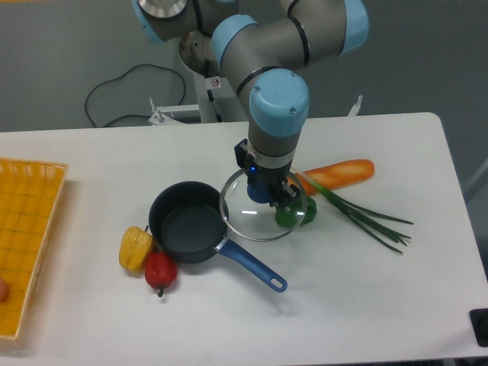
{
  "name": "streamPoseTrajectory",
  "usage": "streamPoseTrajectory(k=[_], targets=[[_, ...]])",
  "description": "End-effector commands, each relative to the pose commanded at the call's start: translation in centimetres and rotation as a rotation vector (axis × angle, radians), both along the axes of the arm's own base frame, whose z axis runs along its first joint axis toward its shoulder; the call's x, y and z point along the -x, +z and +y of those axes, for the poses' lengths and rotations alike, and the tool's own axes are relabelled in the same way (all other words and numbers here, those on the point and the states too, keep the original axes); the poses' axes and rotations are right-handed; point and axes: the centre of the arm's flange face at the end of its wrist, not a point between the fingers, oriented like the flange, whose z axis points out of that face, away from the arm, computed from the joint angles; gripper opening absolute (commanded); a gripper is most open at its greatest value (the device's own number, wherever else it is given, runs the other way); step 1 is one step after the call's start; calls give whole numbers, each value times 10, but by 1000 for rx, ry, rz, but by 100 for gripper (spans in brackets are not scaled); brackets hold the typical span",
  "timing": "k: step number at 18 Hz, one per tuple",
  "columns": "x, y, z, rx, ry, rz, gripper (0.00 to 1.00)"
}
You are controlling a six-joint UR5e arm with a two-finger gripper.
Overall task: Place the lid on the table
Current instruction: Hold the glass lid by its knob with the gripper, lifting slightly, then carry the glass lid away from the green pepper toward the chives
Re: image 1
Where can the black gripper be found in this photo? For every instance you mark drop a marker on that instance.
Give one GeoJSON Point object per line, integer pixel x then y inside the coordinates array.
{"type": "Point", "coordinates": [267, 176]}

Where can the glass lid with blue knob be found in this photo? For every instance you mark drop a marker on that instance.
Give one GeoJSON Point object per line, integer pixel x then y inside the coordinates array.
{"type": "Point", "coordinates": [252, 218]}

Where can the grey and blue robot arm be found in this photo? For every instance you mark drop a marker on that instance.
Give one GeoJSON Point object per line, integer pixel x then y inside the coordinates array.
{"type": "Point", "coordinates": [276, 101]}

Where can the green bell pepper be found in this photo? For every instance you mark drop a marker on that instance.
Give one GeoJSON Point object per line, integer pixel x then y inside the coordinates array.
{"type": "Point", "coordinates": [296, 213]}

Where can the orange baguette bread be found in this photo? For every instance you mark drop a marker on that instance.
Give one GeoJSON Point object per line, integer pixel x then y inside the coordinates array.
{"type": "Point", "coordinates": [342, 174]}

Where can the red bell pepper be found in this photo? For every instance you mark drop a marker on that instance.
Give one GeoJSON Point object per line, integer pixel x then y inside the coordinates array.
{"type": "Point", "coordinates": [160, 271]}

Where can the yellow bell pepper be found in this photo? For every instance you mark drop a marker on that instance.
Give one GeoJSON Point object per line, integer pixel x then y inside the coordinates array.
{"type": "Point", "coordinates": [135, 246]}

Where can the black device at table edge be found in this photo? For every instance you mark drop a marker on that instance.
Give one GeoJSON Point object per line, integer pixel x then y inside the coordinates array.
{"type": "Point", "coordinates": [479, 322]}

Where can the yellow woven basket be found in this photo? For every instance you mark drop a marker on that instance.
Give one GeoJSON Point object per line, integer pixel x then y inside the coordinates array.
{"type": "Point", "coordinates": [30, 191]}

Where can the dark saucepan with blue handle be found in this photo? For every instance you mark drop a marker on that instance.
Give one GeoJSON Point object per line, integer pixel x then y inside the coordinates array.
{"type": "Point", "coordinates": [185, 220]}

